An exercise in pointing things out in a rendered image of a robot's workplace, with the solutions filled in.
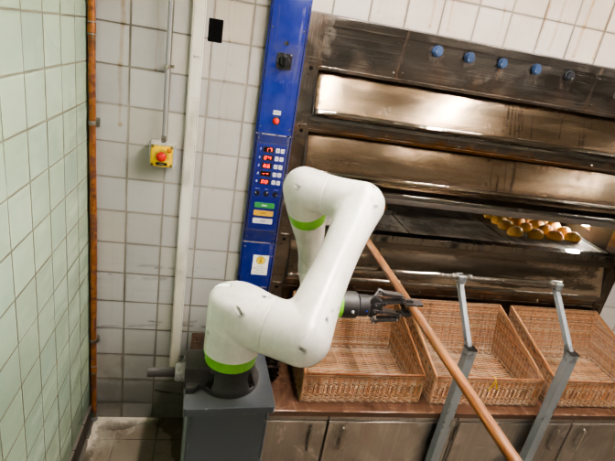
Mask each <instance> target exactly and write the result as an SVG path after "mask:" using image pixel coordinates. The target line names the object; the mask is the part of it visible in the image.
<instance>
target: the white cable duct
mask: <svg viewBox="0 0 615 461"><path fill-rule="evenodd" d="M206 9H207V0H194V2H193V16H192V29H191V43H190V57H189V84H188V98H187V111H186V125H185V139H184V153H183V167H182V180H181V194H180V207H179V221H178V247H177V261H176V275H175V289H174V303H173V316H172V330H171V344H170V358H169V367H175V365H176V363H177V362H179V357H180V345H181V333H182V321H183V309H184V296H185V284H186V272H187V260H188V248H189V225H190V213H191V201H192V189H193V177H194V165H195V153H196V141H197V129H198V117H199V105H200V82H201V70H202V58H203V45H204V33H205V21H206Z"/></svg>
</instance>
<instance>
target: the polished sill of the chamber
mask: <svg viewBox="0 0 615 461"><path fill-rule="evenodd" d="M369 238H370V240H371V241H380V242H390V243H401V244H410V245H420V246H430V247H440V248H450V249H460V250H470V251H480V252H498V253H509V254H519V255H529V256H539V257H548V258H558V259H568V260H579V261H589V262H598V263H612V262H613V260H614V258H615V257H614V256H612V255H610V254H609V253H607V252H593V251H582V250H573V249H564V248H555V247H545V246H535V245H526V244H517V243H508V242H497V241H480V240H471V239H461V238H451V237H442V236H433V235H424V234H414V233H404V232H395V231H386V230H373V232H372V234H371V236H370V237H369Z"/></svg>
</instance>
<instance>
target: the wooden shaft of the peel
mask: <svg viewBox="0 0 615 461"><path fill-rule="evenodd" d="M366 246H367V247H368V249H369V250H370V252H371V253H372V255H373V257H374V258H375V260H376V261H377V263H378V264H379V265H380V267H381V268H382V270H383V272H384V273H385V275H386V276H387V278H388V279H389V281H390V282H391V284H392V286H393V287H394V289H395V291H396V292H398V293H403V295H404V296H405V298H410V296H409V295H408V293H407V292H406V291H405V289H404V288H403V286H402V285H401V284H400V282H399V281H398V279H397V278H396V276H395V275H394V273H393V271H392V270H391V269H390V267H389V266H388V264H387V263H386V261H385V260H384V258H383V257H382V255H381V254H380V253H379V252H378V250H377V249H376V247H375V246H374V244H373V243H372V241H371V240H370V238H369V239H368V241H367V242H366ZM407 309H408V310H409V312H410V313H411V315H412V316H413V318H414V319H415V321H416V323H417V324H418V325H419V327H420V328H421V330H422V331H423V333H424V334H425V336H426V338H427V339H428V341H429V342H430V344H431V346H432V347H433V349H434V350H435V352H436V353H437V354H438V356H439V357H440V359H441V360H442V362H443V364H444V365H445V367H446V368H447V370H448V372H449V373H450V375H451V376H452V378H453V379H454V381H455V382H456V383H457V385H458V386H459V388H460V390H461V391H462V393H463V394H464V396H465V397H466V399H467V400H468V402H469V404H470V406H471V407H472V409H473V410H474V412H475V413H476V414H477V415H478V417H479V418H480V420H481V422H482V424H483V425H484V427H485V428H486V430H487V431H488V433H489V434H490V436H491V438H492V439H493V441H494V442H495V444H496V445H497V446H498V448H499V449H500V451H501V452H502V454H503V456H504V457H505V459H506V460H507V461H523V460H522V459H521V458H520V457H519V455H518V454H517V452H516V451H515V449H514V448H513V446H512V444H511V443H510V442H509V440H508V439H507V437H506V436H505V434H504V433H503V431H502V429H501V428H500V427H499V425H498V424H497V423H496V422H495V420H494V419H493V417H492V416H491V414H490V413H489V411H488V410H487V408H486V407H485V405H484V404H483V402H482V401H481V400H480V398H479V396H478V395H477V393H476V392H475V391H474V390H473V388H472V387H471V386H470V384H469V382H468V381H467V379H466V378H465V376H464V375H463V373H462V372H461V371H460V369H459V367H458V366H457V364H456V363H455V361H454V360H453V359H452V358H451V357H450V355H449V354H448V352H447V350H446V349H445V347H444V346H443V344H442V343H441V342H440V340H439V339H438V337H437V335H436V334H435V332H434V331H433V329H432V328H431V327H430V325H429V324H428V323H427V322H426V320H425V318H424V317H423V315H422V314H421V313H420V311H419V310H418V308H417V307H416V306H407Z"/></svg>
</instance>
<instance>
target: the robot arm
mask: <svg viewBox="0 0 615 461"><path fill-rule="evenodd" d="M283 193H284V199H285V203H286V210H287V214H288V217H289V220H290V223H291V226H292V229H293V232H294V234H295V238H296V242H297V251H298V275H299V282H300V286H299V288H298V290H297V292H296V293H295V295H294V296H293V297H292V298H291V299H283V298H280V297H278V296H275V295H271V294H270V293H268V292H266V291H265V290H263V289H262V288H260V287H258V286H256V285H253V284H249V283H246V282H242V281H229V282H224V283H221V284H218V285H216V286H215V287H214V288H213V289H212V290H211V292H210V295H209V301H208V309H207V317H206V327H205V338H204V349H186V356H184V357H183V358H184V360H183V361H181V362H177V363H176V365H175V367H148V368H147V377H175V379H174V380H175V381H184V389H186V394H194V393H196V392H197V391H199V390H200V389H202V390H203V391H205V392H206V393H208V394H209V395H211V396H213V397H216V398H220V399H228V400H230V399H238V398H242V397H244V396H246V395H248V394H249V393H251V392H252V391H253V390H254V389H255V388H256V386H257V383H258V380H259V371H258V369H257V368H256V366H255V360H256V357H257V355H258V353H260V354H263V355H265V356H267V357H270V358H272V359H276V360H279V361H282V362H284V363H286V364H288V365H291V366H294V367H298V368H307V367H311V366H313V365H316V364H317V363H319V362H320V361H322V360H323V359H324V358H325V356H326V355H327V354H328V352H329V349H330V345H331V341H332V338H333V334H334V330H335V326H336V323H337V319H338V317H341V318H356V317H357V316H368V317H369V318H370V320H371V322H372V324H375V323H378V322H397V321H399V318H400V317H401V316H405V317H409V316H411V313H410V312H409V310H408V309H399V310H393V309H388V308H383V306H388V305H399V304H404V306H422V307H423V304H422V302H421V301H416V300H413V299H412V298H405V296H404V295H403V293H398V292H393V291H386V290H383V289H381V288H377V292H376V294H375V295H362V294H358V293H357V292H356V291H346V290H347V287H348V284H349V281H350V279H351V276H352V273H353V271H354V268H355V266H356V263H357V262H358V260H359V258H360V256H361V252H362V250H363V248H364V246H365V244H366V242H367V241H368V239H369V237H370V236H371V234H372V232H373V230H374V228H375V227H376V225H377V223H378V222H379V220H380V218H381V217H382V215H383V212H384V207H385V202H384V197H383V194H382V192H381V190H380V189H379V188H378V187H376V186H375V185H373V184H371V183H369V182H364V181H359V180H353V179H348V178H344V177H336V176H333V175H330V174H328V173H325V172H322V171H319V170H317V169H315V168H312V167H308V166H302V167H298V168H296V169H294V170H292V171H291V172H290V173H289V174H288V175H287V176H286V178H285V181H284V184H283ZM326 216H329V217H332V220H331V223H330V225H329V229H328V231H327V234H326V236H325V239H324V235H325V225H326ZM379 296H387V297H392V298H380V297H379ZM399 311H400V312H399ZM378 314H380V315H388V316H377V315H378Z"/></svg>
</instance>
